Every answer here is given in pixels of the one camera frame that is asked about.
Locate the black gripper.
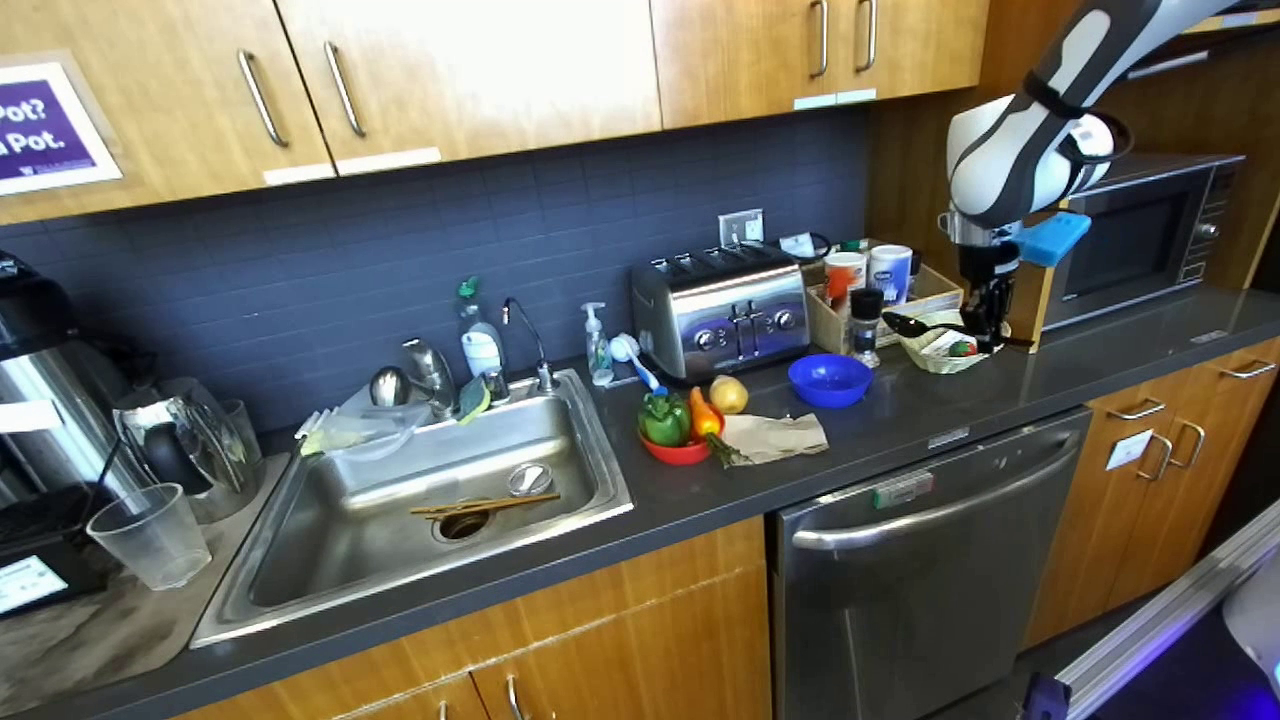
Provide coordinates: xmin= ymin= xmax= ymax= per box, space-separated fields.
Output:
xmin=958 ymin=244 xmax=1019 ymax=344

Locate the blue plastic bowl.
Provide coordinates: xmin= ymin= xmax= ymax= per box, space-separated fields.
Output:
xmin=787 ymin=352 xmax=873 ymax=407

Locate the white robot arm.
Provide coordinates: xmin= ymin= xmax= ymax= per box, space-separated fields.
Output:
xmin=943 ymin=0 xmax=1237 ymax=350

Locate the woven wicker basket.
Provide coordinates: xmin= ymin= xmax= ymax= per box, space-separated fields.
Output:
xmin=898 ymin=334 xmax=1008 ymax=375

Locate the blue and white canister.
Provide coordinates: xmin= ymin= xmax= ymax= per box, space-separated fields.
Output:
xmin=866 ymin=244 xmax=916 ymax=304

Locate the red and white canister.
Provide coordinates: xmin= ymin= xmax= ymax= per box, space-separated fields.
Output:
xmin=822 ymin=248 xmax=866 ymax=308

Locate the wooden condiment tray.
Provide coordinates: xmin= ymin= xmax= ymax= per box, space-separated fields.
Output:
xmin=805 ymin=267 xmax=962 ymax=352

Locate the stainless steel microwave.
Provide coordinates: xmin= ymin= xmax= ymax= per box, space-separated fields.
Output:
xmin=1043 ymin=155 xmax=1242 ymax=334

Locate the silver four-slot toaster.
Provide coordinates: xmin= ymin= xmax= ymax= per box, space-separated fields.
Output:
xmin=629 ymin=248 xmax=807 ymax=382

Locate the yellow potato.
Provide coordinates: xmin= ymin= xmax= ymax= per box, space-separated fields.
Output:
xmin=707 ymin=375 xmax=752 ymax=418

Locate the crumpled brown paper napkin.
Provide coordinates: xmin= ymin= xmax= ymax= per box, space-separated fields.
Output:
xmin=723 ymin=418 xmax=826 ymax=465

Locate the orange toy pepper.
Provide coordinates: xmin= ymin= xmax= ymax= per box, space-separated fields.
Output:
xmin=686 ymin=390 xmax=723 ymax=440

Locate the stainless steel dishwasher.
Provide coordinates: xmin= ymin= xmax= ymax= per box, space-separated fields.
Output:
xmin=771 ymin=407 xmax=1087 ymax=720

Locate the red small plate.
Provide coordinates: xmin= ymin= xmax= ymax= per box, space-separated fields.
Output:
xmin=639 ymin=437 xmax=710 ymax=468

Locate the green toy pepper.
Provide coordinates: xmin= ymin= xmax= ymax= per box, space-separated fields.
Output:
xmin=639 ymin=392 xmax=686 ymax=449

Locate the white dish brush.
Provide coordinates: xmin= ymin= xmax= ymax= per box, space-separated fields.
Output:
xmin=608 ymin=334 xmax=666 ymax=396

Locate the clear hand soap dispenser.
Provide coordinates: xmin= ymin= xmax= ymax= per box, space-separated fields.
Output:
xmin=580 ymin=300 xmax=615 ymax=390

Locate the chrome sink faucet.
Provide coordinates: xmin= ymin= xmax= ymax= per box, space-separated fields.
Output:
xmin=501 ymin=296 xmax=554 ymax=396

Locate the green cap soap bottle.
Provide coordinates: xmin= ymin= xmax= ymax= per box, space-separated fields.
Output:
xmin=456 ymin=278 xmax=503 ymax=386

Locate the stainless steel sink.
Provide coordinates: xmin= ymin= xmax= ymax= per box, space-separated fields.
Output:
xmin=190 ymin=367 xmax=632 ymax=650

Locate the clear plastic cup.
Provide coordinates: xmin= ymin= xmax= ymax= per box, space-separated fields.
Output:
xmin=87 ymin=485 xmax=212 ymax=592

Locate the coffee machine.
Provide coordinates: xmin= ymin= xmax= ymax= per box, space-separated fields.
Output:
xmin=0 ymin=255 xmax=121 ymax=615

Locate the white wall outlet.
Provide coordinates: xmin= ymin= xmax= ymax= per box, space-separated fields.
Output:
xmin=716 ymin=207 xmax=765 ymax=248

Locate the purple wall sign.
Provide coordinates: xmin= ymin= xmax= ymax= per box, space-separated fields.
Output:
xmin=0 ymin=60 xmax=121 ymax=198

